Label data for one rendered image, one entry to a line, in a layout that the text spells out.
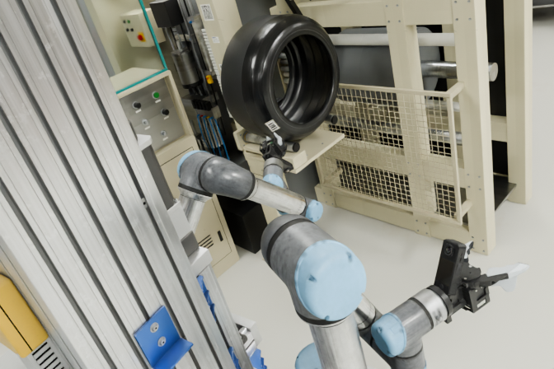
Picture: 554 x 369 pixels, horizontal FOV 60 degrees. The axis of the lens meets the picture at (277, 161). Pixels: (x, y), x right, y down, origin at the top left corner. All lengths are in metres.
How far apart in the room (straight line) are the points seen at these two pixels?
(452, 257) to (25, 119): 0.84
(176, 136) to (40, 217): 1.92
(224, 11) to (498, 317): 1.88
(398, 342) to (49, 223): 0.68
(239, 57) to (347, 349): 1.40
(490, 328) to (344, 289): 1.70
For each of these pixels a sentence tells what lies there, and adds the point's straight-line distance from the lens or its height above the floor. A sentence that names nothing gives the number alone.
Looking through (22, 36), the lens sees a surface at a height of 1.79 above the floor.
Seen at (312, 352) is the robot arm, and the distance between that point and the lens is 1.20.
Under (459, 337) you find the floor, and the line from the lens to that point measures 2.42.
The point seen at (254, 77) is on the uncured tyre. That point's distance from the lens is 1.96.
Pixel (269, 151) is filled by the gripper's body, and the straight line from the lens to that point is 1.81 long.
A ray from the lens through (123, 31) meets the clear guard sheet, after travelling 2.43.
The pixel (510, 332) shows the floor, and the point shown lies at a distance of 2.45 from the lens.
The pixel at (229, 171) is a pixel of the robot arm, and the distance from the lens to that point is 1.43.
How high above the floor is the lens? 1.85
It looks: 27 degrees down
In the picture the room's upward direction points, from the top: 16 degrees counter-clockwise
